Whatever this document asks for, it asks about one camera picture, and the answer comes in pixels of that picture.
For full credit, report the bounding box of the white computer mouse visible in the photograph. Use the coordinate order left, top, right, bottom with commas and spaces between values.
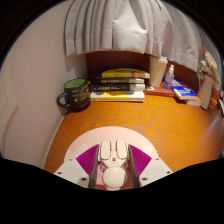
98, 139, 130, 189

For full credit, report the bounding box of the white jug vase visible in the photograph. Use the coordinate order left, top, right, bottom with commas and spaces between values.
197, 73, 216, 110

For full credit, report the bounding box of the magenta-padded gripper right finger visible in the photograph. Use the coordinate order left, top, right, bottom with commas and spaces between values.
128, 144, 174, 188

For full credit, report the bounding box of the thin dark book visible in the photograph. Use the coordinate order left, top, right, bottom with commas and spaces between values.
89, 78, 146, 85

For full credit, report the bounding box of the yellow and black book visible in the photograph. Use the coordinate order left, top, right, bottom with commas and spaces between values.
99, 67, 151, 80

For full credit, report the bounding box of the red book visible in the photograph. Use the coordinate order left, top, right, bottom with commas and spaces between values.
144, 81, 176, 98

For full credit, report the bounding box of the clear spray bottle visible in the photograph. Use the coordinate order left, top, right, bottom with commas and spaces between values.
163, 64, 175, 92

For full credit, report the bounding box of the white pleated curtain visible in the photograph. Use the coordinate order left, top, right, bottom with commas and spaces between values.
63, 0, 209, 73

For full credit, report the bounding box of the blue book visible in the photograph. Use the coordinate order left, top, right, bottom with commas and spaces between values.
170, 78, 198, 100

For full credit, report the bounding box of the pink cartoon mouse pad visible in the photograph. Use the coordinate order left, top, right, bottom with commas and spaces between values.
64, 125, 160, 191

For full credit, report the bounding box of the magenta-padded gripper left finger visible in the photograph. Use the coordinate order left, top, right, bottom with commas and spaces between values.
53, 144, 100, 190

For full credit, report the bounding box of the cream lidded tumbler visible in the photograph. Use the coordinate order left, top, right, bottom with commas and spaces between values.
148, 55, 169, 88

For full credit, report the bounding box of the dark green mug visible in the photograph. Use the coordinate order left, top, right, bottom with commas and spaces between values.
56, 78, 92, 111

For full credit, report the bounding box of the yellow and white book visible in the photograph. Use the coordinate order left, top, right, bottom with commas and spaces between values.
89, 90, 146, 103

